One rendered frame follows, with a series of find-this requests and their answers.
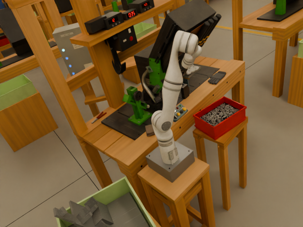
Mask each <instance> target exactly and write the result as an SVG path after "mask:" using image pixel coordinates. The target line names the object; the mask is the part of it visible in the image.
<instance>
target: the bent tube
mask: <svg viewBox="0 0 303 227"><path fill-rule="evenodd" d="M151 72H153V70H152V69H151V67H150V66H147V67H146V71H145V72H144V73H143V75H142V85H143V87H144V89H145V90H146V91H147V93H148V94H149V96H150V97H151V98H152V100H153V101H154V103H155V100H154V98H155V96H154V95H153V93H152V92H151V91H150V89H149V88H148V86H147V85H146V80H145V79H146V76H147V74H148V73H151Z"/></svg>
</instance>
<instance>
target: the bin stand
mask: <svg viewBox="0 0 303 227"><path fill-rule="evenodd" d="M246 117H247V118H246V119H245V121H243V122H242V123H240V124H239V125H237V126H236V127H234V128H233V129H231V130H230V131H228V132H227V133H226V134H224V135H223V136H221V137H220V138H218V139H217V140H214V139H212V138H211V137H209V136H208V135H206V134H205V133H203V132H202V131H200V130H198V129H197V128H195V129H194V130H193V137H194V138H195V144H196V150H197V158H198V159H199V160H201V161H203V162H205V163H207V159H206V151H205V144H204V138H205V139H207V140H210V141H212V142H215V143H217V147H218V158H219V168H220V181H221V191H222V202H223V208H224V209H225V210H227V211H228V210H229V209H230V207H231V202H230V178H229V162H228V145H229V144H230V143H231V141H232V140H233V139H234V138H235V137H236V136H237V135H238V141H239V186H240V187H242V188H245V186H246V185H247V123H248V116H246Z"/></svg>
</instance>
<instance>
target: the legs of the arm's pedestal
mask: <svg viewBox="0 0 303 227"><path fill-rule="evenodd" d="M140 180H141V179H140ZM141 182H142V186H143V188H144V191H145V193H146V196H147V199H148V202H149V205H150V207H151V210H152V213H153V216H154V219H155V220H156V221H157V222H158V223H159V225H160V226H161V227H172V226H173V225H175V227H190V223H191V222H192V221H193V218H194V219H196V220H197V221H198V222H200V223H201V224H202V226H201V227H216V223H215V216H214V208H213V200H212V193H211V182H210V175H209V170H208V172H207V173H206V174H205V175H204V176H203V177H202V178H201V179H200V180H199V181H198V182H197V183H196V184H195V185H194V186H193V187H192V188H191V189H190V190H189V191H188V192H187V193H186V194H185V195H184V196H183V197H182V198H181V200H180V201H179V202H178V203H177V204H173V203H172V202H171V201H169V200H168V199H167V198H165V197H164V196H163V195H161V194H160V193H159V192H157V191H156V190H155V189H153V188H152V187H151V186H149V185H148V184H147V183H145V182H144V181H143V180H141ZM196 195H197V197H198V202H199V208H200V212H198V211H197V210H196V209H194V208H193V207H191V206H190V201H191V200H192V199H193V198H194V197H195V196H196ZM163 202H164V203H165V204H166V205H167V206H169V208H170V211H171V215H170V216H169V217H168V218H167V215H166V212H165V208H164V205H163Z"/></svg>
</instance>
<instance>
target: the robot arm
mask: <svg viewBox="0 0 303 227"><path fill-rule="evenodd" d="M179 51H180V52H183V53H185V55H184V58H183V60H182V63H181V68H180V67H179V61H178V52H179ZM201 52H202V48H201V47H200V46H199V45H198V37H197V36H196V35H195V34H192V33H189V32H184V31H177V32H176V34H175V37H174V41H173V45H172V50H171V55H170V61H169V65H168V68H167V72H166V75H165V79H164V83H163V87H162V99H163V108H162V110H158V111H156V112H155V113H154V114H153V115H152V117H151V123H152V126H153V130H154V133H155V135H156V137H157V141H158V145H159V148H160V152H161V157H162V161H163V162H164V163H165V164H172V165H173V164H174V163H175V162H176V161H177V160H178V159H179V155H178V151H177V147H176V146H175V143H174V137H173V132H172V130H171V127H172V124H173V120H174V113H175V108H176V104H177V101H178V97H179V93H180V90H181V87H182V84H183V76H184V75H185V74H187V75H190V74H192V73H194V72H196V71H197V70H199V67H198V66H194V65H193V64H194V60H195V59H196V58H197V57H198V56H199V55H200V54H201Z"/></svg>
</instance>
